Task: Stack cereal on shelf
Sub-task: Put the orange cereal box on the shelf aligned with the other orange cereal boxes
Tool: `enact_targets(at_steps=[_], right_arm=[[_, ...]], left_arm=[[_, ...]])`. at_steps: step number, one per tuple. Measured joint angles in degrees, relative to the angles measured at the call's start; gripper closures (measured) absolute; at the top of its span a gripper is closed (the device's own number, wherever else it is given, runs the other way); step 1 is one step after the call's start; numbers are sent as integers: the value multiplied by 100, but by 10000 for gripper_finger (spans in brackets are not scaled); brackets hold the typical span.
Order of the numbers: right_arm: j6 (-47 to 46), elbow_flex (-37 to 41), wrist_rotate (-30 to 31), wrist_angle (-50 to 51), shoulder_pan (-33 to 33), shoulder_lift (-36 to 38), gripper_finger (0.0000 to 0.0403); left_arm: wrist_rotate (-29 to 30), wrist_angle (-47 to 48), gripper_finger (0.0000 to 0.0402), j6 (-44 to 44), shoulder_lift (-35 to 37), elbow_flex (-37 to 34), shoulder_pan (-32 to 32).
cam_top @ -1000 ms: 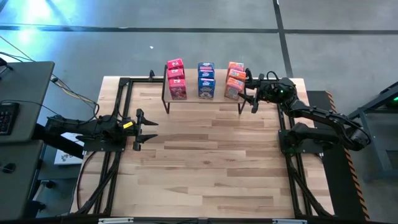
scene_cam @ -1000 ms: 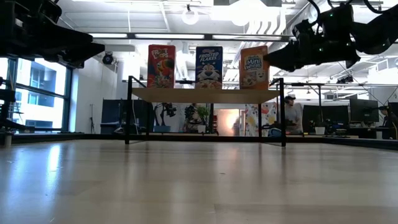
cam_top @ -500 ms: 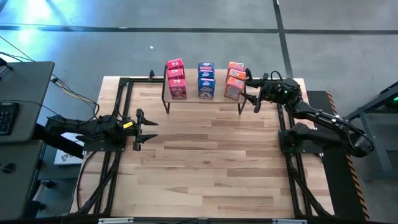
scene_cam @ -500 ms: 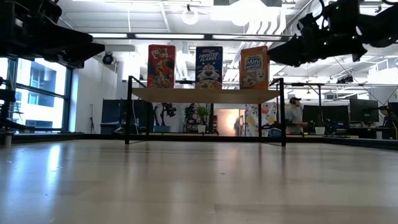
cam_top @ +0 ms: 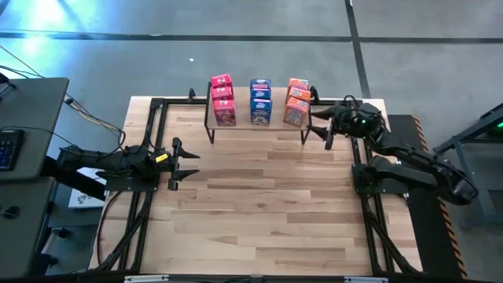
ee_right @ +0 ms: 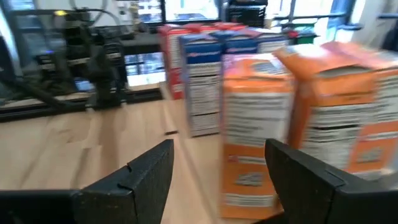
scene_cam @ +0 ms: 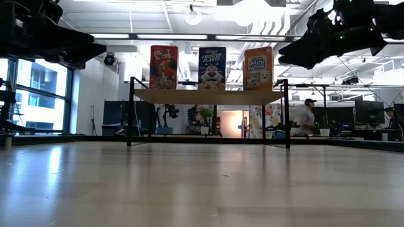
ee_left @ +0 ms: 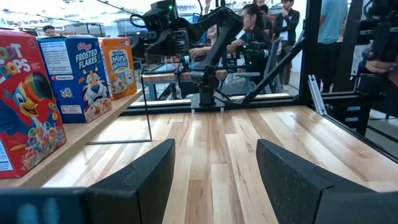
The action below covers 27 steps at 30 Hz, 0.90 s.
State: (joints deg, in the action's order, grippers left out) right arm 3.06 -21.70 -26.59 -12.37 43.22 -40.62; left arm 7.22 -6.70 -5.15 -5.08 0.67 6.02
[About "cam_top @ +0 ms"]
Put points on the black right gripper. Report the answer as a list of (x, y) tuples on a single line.
[(330, 129)]

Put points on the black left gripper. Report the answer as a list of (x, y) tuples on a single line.
[(175, 165)]

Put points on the orange Mini Wheats cereal box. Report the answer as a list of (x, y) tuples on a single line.
[(300, 94), (298, 82), (295, 112)]

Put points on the blue Frosted Flakes cereal box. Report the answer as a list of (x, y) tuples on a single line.
[(260, 83), (260, 94), (261, 112)]

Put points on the red Froot Loops cereal box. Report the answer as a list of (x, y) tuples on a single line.
[(222, 93), (221, 80), (225, 112)]

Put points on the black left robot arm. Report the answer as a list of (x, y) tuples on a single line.
[(98, 161)]

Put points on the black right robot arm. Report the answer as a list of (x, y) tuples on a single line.
[(424, 173)]

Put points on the yellow tag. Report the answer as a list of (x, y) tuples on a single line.
[(162, 158)]

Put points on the black table clamp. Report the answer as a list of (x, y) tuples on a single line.
[(191, 95), (313, 94)]

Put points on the black floor beam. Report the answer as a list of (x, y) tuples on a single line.
[(78, 184)]

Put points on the white printed paper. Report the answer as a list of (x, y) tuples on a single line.
[(82, 200)]

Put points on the black desk foot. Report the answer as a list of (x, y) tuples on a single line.
[(47, 259), (61, 232)]

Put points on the black hazard-striped floor mat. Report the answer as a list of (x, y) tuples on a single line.
[(428, 243)]

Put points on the dark metal stand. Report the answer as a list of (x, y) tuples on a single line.
[(475, 177)]

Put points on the black keyboard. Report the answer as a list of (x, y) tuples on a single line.
[(9, 151)]

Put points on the black computer mouse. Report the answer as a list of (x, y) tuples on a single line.
[(12, 212)]

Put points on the black aluminium table frame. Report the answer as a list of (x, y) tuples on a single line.
[(177, 101)]

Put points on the wooden shelf black metal frame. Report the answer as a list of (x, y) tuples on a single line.
[(243, 114)]

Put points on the silver metal bracket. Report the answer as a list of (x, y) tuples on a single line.
[(146, 278), (365, 279)]

